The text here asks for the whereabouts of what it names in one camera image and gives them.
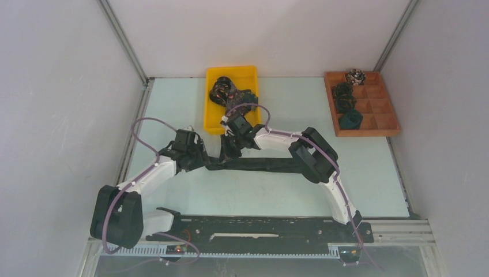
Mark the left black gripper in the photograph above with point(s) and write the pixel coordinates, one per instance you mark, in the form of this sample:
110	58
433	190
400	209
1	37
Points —
202	159

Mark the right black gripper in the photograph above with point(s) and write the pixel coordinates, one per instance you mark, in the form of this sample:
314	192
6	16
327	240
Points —
225	152

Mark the dark green leaf tie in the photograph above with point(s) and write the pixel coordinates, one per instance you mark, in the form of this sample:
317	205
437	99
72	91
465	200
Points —
272	165

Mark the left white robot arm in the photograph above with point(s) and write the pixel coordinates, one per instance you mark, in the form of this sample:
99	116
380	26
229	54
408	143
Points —
118	216

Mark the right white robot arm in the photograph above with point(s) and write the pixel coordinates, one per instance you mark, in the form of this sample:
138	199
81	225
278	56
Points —
313	157

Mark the dark green floral tie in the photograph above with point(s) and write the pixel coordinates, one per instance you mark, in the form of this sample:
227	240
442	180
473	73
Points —
248	98

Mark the floral paisley tie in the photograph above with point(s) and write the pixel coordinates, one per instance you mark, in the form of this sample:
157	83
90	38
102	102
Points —
225	93

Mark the yellow plastic bin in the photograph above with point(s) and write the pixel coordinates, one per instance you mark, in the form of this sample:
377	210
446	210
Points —
244	77

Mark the dark rolled tie middle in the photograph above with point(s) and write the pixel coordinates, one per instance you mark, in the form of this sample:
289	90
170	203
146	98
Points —
345	103

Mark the dark rolled tie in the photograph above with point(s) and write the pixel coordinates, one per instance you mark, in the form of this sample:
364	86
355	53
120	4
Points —
343	89
345	103

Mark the teal rolled tie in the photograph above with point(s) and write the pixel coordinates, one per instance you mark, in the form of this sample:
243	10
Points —
351	120

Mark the dark rolled tie upper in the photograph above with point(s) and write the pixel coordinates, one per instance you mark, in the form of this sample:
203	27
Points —
343	89

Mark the white patterned rolled tie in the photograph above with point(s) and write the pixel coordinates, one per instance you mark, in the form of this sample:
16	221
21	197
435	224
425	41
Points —
355	77

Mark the brown wooden compartment tray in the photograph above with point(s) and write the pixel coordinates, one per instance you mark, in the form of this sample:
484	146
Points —
372	101

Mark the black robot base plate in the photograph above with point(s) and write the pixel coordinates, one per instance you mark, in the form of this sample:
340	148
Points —
268	235

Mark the aluminium frame rail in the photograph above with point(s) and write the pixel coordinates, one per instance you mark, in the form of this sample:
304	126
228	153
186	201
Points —
385	232

